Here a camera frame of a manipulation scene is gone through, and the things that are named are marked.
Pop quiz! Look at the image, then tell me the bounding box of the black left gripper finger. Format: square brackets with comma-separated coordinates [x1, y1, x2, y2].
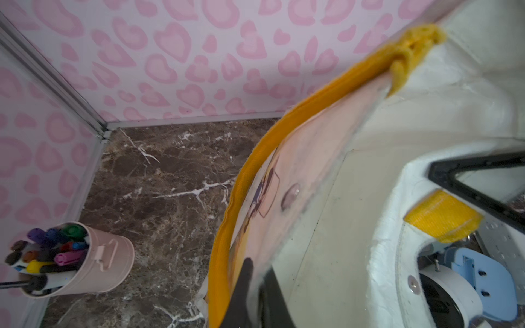
[220, 258, 254, 328]

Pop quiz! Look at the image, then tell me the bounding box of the light blue alarm clock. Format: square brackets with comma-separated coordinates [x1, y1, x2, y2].
[443, 247, 518, 322]

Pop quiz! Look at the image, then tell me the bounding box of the pink pen holder cup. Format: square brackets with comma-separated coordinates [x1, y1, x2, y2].
[1, 222, 135, 299]

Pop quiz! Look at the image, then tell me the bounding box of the white canvas tote bag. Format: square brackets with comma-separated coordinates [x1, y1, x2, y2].
[205, 1, 524, 327]

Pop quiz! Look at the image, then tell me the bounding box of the aluminium corner frame post left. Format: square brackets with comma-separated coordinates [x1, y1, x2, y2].
[1, 15, 112, 140]

